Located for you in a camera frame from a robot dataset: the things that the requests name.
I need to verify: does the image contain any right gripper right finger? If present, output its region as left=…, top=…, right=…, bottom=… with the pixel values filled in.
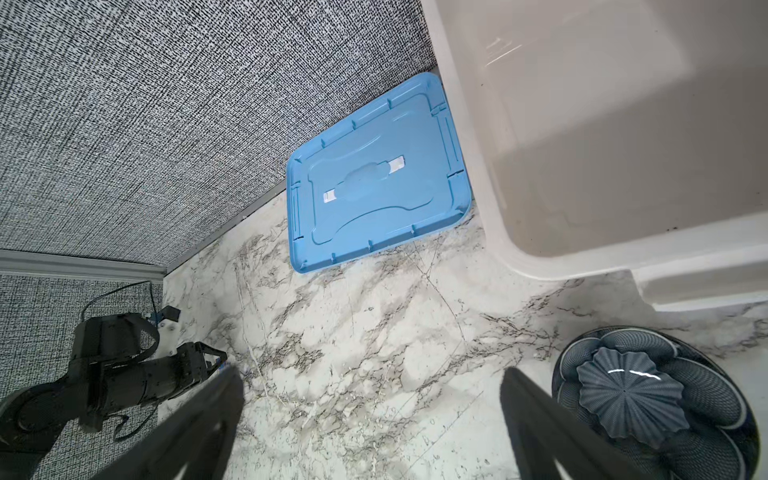
left=500, top=367, right=644, bottom=479

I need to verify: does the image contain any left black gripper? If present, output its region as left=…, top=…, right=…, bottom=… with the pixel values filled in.
left=174, top=342, right=228, bottom=390

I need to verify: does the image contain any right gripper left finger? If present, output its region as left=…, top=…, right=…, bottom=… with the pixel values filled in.
left=95, top=366, right=244, bottom=480

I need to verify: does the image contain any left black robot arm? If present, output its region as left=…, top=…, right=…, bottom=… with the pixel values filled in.
left=1, top=306, right=228, bottom=479

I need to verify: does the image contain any dark patterned ceramic bowl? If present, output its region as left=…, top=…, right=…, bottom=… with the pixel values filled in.
left=551, top=326, right=760, bottom=479

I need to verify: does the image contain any blue plastic bin lid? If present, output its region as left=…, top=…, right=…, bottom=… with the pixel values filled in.
left=286, top=72, right=472, bottom=274

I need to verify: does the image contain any white plastic storage bin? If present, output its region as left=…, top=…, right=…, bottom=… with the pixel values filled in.
left=423, top=1, right=767, bottom=311

